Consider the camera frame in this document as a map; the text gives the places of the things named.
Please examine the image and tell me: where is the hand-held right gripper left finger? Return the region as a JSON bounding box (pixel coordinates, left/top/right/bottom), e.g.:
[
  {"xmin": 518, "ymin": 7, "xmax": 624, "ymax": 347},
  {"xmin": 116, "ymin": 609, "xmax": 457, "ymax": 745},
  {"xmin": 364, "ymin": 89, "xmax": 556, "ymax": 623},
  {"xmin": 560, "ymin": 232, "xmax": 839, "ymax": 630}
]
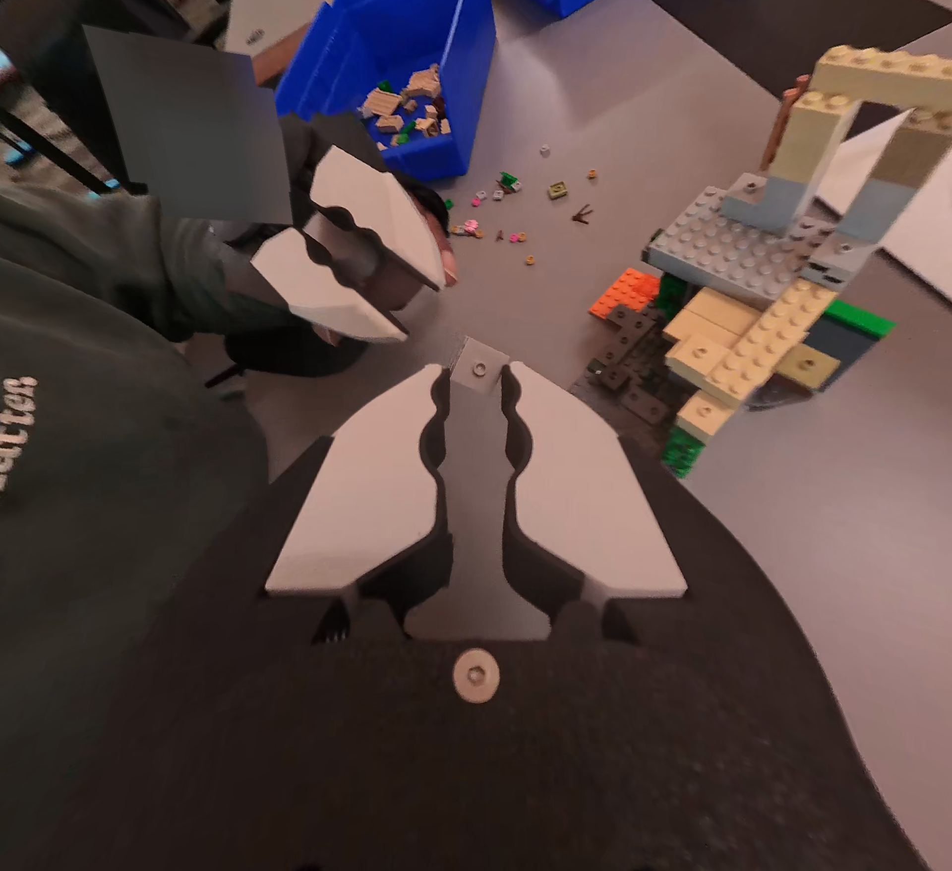
[{"xmin": 265, "ymin": 363, "xmax": 454, "ymax": 640}]

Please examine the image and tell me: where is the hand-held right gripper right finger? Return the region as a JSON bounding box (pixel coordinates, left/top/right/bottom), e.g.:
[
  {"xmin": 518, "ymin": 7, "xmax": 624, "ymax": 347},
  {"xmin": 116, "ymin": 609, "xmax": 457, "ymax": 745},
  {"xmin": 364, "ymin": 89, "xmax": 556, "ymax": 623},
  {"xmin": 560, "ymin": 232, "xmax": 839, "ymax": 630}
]
[{"xmin": 500, "ymin": 361, "xmax": 688, "ymax": 640}]

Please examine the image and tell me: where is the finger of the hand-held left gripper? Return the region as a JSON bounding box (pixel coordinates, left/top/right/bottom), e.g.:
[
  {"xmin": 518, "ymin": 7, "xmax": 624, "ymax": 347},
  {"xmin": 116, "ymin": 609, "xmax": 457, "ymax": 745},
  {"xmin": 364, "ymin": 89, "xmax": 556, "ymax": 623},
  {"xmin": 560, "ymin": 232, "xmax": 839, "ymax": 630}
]
[
  {"xmin": 307, "ymin": 145, "xmax": 448, "ymax": 293},
  {"xmin": 250, "ymin": 226, "xmax": 410, "ymax": 346}
]

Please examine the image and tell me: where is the grey square stud plate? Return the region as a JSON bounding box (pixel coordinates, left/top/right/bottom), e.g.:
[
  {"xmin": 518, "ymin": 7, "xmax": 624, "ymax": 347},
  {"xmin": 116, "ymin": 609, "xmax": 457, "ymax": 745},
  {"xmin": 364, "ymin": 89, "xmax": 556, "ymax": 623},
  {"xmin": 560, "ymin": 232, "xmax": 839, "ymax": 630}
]
[{"xmin": 448, "ymin": 336, "xmax": 513, "ymax": 396}]

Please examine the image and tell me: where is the toy brick building model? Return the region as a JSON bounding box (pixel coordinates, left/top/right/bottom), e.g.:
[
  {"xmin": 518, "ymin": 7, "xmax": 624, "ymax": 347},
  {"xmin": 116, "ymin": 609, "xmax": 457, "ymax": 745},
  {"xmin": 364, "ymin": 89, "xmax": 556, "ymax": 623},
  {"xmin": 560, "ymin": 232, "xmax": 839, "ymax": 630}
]
[{"xmin": 569, "ymin": 44, "xmax": 952, "ymax": 479}]

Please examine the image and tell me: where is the person's left forearm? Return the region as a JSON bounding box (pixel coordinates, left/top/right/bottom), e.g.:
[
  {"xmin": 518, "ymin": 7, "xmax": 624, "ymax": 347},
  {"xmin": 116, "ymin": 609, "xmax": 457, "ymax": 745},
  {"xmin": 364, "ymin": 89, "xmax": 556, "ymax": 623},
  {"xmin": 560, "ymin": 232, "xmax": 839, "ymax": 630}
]
[{"xmin": 141, "ymin": 198, "xmax": 317, "ymax": 343}]

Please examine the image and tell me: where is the grey desk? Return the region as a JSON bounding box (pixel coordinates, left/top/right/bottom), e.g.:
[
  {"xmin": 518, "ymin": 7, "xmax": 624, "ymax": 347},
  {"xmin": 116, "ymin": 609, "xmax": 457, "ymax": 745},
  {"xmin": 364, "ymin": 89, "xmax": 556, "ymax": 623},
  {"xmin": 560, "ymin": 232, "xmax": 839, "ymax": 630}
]
[{"xmin": 223, "ymin": 0, "xmax": 952, "ymax": 871}]

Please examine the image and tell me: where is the pile of tan toy bricks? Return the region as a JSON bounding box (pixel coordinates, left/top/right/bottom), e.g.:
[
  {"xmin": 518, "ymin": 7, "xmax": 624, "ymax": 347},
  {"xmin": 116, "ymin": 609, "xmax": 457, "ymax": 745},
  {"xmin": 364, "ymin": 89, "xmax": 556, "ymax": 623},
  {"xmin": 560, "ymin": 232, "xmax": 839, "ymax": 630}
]
[{"xmin": 360, "ymin": 64, "xmax": 455, "ymax": 147}]

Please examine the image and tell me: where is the person's torso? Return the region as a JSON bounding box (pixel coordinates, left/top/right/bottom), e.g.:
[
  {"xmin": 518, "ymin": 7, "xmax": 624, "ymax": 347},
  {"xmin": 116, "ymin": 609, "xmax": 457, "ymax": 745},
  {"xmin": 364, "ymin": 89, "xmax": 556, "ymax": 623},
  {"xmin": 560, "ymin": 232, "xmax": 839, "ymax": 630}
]
[{"xmin": 0, "ymin": 175, "xmax": 270, "ymax": 871}]

